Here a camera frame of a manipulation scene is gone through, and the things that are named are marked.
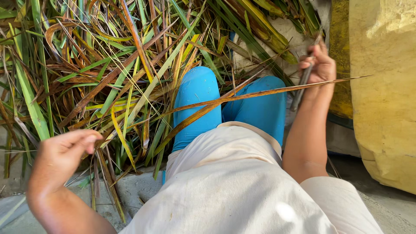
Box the person's left hand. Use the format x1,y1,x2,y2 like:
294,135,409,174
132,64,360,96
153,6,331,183
32,129,104,194

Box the person's right hand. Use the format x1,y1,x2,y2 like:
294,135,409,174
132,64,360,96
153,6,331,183
298,40,337,102

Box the grey handled knife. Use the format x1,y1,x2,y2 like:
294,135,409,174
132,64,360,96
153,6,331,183
290,31,323,112

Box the long brown dry leaf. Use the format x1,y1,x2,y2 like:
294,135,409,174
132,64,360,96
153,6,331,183
96,75,373,145

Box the dark yellow sack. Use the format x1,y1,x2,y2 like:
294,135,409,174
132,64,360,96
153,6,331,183
328,0,355,119

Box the white woven sack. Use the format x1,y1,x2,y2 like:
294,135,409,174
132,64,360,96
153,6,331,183
232,0,332,86

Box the heap of green brown leaves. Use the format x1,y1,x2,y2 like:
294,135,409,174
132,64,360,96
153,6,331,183
0,0,325,225

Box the yellow woven sack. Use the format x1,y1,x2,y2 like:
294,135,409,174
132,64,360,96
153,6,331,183
348,0,416,195

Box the grey cloth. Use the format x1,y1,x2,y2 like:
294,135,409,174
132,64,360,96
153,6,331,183
326,120,362,158

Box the person's blue trousers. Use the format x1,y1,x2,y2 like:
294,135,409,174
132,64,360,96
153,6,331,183
162,66,288,184

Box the person's white shirt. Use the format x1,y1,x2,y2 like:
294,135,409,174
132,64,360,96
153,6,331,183
119,122,385,234

